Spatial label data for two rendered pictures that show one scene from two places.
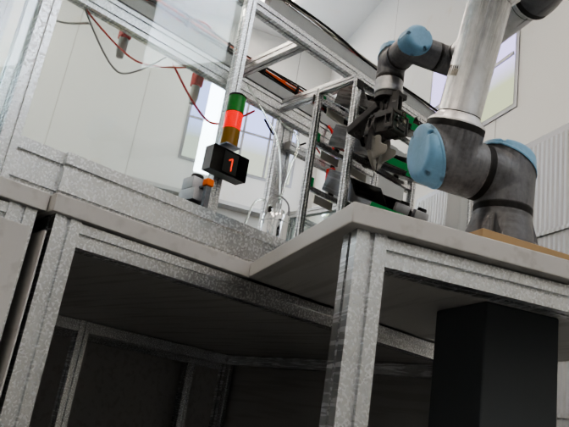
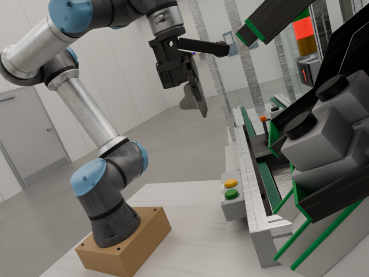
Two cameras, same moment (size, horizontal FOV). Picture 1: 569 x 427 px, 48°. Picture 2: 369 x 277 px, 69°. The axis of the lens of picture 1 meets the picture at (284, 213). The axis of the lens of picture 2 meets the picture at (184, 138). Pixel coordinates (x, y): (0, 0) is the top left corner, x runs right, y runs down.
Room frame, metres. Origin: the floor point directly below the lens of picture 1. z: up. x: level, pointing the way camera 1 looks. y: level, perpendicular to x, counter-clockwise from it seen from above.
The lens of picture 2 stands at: (2.02, -0.65, 1.35)
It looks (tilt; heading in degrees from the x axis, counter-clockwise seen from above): 14 degrees down; 144
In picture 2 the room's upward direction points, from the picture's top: 20 degrees counter-clockwise
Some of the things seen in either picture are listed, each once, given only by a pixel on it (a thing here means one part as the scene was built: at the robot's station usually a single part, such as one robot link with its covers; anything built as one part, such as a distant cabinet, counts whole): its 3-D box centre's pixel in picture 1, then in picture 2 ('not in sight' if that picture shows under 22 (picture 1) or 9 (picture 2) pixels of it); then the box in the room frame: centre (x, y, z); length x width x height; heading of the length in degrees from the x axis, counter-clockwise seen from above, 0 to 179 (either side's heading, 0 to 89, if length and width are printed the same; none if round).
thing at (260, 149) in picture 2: not in sight; (283, 140); (1.44, 0.22, 0.96); 0.24 x 0.24 x 0.02; 41
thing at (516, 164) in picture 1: (502, 177); (96, 184); (1.21, -0.43, 1.11); 0.13 x 0.12 x 0.14; 105
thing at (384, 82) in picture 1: (389, 90); (166, 23); (1.53, -0.22, 1.45); 0.08 x 0.08 x 0.05
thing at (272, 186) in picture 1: (271, 208); not in sight; (3.01, 0.07, 1.56); 0.09 x 0.04 x 1.39; 131
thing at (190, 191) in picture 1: (192, 190); (279, 115); (1.44, 0.22, 1.06); 0.08 x 0.04 x 0.07; 41
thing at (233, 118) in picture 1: (233, 121); (303, 28); (1.62, 0.18, 1.33); 0.05 x 0.05 x 0.05
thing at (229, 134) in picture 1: (229, 138); (307, 45); (1.62, 0.18, 1.28); 0.05 x 0.05 x 0.05
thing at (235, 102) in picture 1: (235, 106); (299, 10); (1.62, 0.18, 1.38); 0.05 x 0.05 x 0.05
